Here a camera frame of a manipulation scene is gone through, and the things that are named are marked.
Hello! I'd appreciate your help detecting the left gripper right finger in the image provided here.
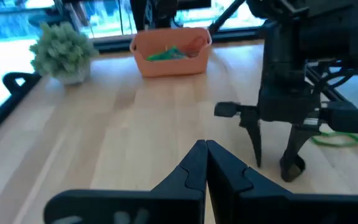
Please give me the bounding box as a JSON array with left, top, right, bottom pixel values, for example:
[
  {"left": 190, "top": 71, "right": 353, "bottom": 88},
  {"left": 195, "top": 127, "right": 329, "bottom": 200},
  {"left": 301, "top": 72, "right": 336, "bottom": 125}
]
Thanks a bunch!
[{"left": 206, "top": 140, "right": 358, "bottom": 224}]

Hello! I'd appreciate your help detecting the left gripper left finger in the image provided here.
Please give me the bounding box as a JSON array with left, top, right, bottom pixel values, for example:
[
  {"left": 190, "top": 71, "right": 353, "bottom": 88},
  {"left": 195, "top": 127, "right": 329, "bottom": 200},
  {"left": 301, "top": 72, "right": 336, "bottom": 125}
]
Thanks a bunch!
[{"left": 44, "top": 140, "right": 207, "bottom": 224}]

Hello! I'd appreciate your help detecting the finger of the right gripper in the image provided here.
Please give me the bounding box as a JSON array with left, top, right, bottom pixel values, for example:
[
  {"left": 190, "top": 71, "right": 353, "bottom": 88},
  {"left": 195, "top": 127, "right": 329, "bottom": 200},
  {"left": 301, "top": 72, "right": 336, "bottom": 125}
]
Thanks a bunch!
[
  {"left": 283, "top": 101, "right": 358, "bottom": 159},
  {"left": 214, "top": 101, "right": 262, "bottom": 168}
]

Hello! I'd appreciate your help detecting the black wide rubber band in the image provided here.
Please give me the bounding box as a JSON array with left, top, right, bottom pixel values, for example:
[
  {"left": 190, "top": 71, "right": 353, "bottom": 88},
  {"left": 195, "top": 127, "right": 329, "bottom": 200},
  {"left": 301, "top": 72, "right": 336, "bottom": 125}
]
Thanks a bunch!
[{"left": 280, "top": 154, "right": 306, "bottom": 184}]

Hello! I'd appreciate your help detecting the red rubber band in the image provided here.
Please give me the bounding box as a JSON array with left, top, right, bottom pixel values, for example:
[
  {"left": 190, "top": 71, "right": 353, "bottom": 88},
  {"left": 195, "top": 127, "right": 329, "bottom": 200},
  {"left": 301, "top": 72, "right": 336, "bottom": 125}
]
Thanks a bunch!
[{"left": 185, "top": 35, "right": 208, "bottom": 58}]

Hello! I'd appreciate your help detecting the green rubber band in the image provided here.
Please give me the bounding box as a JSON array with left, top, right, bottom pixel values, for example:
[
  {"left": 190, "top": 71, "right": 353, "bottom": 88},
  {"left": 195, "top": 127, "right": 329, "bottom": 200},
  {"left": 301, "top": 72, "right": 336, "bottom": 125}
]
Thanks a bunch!
[
  {"left": 145, "top": 45, "right": 188, "bottom": 62},
  {"left": 310, "top": 131, "right": 358, "bottom": 148}
]

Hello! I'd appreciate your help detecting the orange plastic bin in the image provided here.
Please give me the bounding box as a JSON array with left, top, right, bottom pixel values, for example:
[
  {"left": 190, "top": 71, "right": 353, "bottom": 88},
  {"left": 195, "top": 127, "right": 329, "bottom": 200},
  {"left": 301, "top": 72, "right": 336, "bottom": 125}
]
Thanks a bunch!
[{"left": 129, "top": 27, "right": 213, "bottom": 78}]

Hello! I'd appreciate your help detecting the black rig pole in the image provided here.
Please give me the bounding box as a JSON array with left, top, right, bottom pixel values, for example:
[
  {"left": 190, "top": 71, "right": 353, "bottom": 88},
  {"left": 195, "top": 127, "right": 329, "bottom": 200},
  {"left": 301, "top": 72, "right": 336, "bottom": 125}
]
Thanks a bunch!
[{"left": 208, "top": 0, "right": 245, "bottom": 35}]

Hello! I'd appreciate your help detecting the green plant in white pot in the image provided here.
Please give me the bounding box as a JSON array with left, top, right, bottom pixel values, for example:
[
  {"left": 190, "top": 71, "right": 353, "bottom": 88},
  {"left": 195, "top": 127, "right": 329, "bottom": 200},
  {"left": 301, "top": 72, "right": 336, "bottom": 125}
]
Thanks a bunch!
[{"left": 29, "top": 21, "right": 99, "bottom": 86}]

